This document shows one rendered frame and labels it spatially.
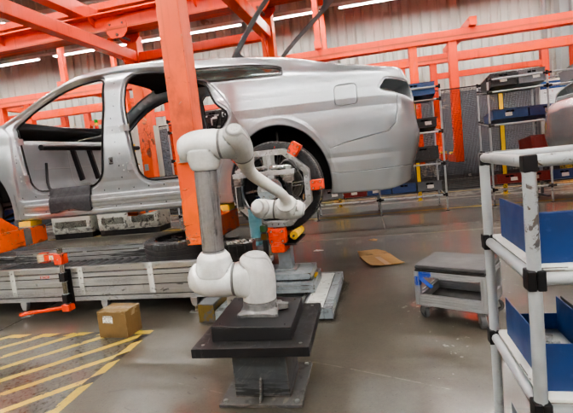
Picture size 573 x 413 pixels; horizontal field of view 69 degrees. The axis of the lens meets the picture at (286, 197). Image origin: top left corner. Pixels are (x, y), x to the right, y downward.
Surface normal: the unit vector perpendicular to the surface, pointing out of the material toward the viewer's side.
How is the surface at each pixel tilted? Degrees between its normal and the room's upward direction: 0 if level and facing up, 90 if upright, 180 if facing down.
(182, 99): 90
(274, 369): 90
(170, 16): 90
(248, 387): 90
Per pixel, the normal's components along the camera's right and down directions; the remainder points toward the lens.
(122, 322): -0.25, 0.11
